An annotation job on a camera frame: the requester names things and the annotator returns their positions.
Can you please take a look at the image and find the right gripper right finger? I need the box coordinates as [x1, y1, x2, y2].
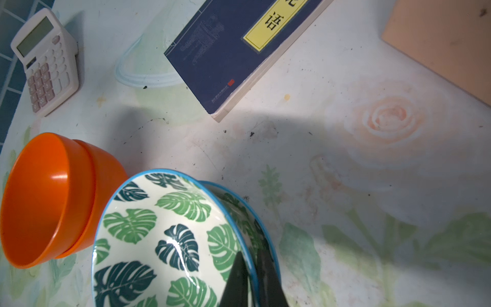
[256, 250, 289, 307]

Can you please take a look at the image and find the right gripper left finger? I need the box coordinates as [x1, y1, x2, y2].
[219, 252, 249, 307]

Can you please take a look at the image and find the pink calculator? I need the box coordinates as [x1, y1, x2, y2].
[10, 8, 79, 117]

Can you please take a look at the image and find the floral table mat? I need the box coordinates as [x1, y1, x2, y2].
[1, 1, 490, 306]

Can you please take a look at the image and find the small orange bowl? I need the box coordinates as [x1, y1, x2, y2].
[1, 133, 95, 269]

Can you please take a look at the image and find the green leaf bowl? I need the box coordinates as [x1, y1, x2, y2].
[92, 169, 259, 306]
[200, 180, 281, 288]

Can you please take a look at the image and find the dark blue book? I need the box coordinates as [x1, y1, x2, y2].
[165, 0, 331, 122]

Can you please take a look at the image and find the orange file organizer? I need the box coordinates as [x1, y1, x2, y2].
[382, 1, 490, 104]

